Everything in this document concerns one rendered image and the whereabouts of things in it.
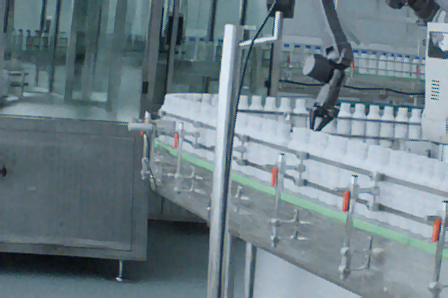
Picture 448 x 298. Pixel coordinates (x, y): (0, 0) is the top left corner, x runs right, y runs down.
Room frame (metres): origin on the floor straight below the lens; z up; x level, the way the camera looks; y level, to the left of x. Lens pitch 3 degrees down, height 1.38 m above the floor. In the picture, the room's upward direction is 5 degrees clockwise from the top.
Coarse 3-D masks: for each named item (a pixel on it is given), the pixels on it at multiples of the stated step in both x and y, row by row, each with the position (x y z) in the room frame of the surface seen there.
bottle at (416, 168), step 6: (414, 156) 2.76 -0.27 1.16; (420, 156) 2.77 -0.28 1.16; (414, 162) 2.74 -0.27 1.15; (420, 162) 2.74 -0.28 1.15; (414, 168) 2.74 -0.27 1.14; (420, 168) 2.74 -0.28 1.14; (408, 174) 2.75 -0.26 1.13; (414, 174) 2.73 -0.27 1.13; (420, 174) 2.73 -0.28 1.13; (408, 180) 2.74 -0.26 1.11; (414, 180) 2.73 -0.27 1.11; (408, 192) 2.73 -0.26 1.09; (414, 192) 2.73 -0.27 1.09; (402, 198) 2.75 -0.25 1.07; (408, 198) 2.73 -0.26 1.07; (402, 204) 2.75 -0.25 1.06; (408, 204) 2.73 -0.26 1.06; (402, 210) 2.75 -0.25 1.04; (408, 210) 2.73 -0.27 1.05; (402, 222) 2.74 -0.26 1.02; (408, 222) 2.73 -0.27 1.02; (402, 228) 2.74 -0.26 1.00; (408, 228) 2.73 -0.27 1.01
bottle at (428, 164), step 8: (424, 160) 2.69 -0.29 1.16; (432, 160) 2.69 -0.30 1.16; (424, 168) 2.69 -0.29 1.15; (432, 168) 2.68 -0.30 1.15; (424, 176) 2.68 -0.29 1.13; (432, 176) 2.68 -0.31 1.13; (424, 184) 2.67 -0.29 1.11; (416, 192) 2.69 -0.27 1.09; (424, 192) 2.67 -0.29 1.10; (416, 200) 2.68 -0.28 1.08; (424, 200) 2.67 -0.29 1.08; (416, 208) 2.68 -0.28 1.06; (424, 208) 2.67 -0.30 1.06; (416, 224) 2.67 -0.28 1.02; (416, 232) 2.67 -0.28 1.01
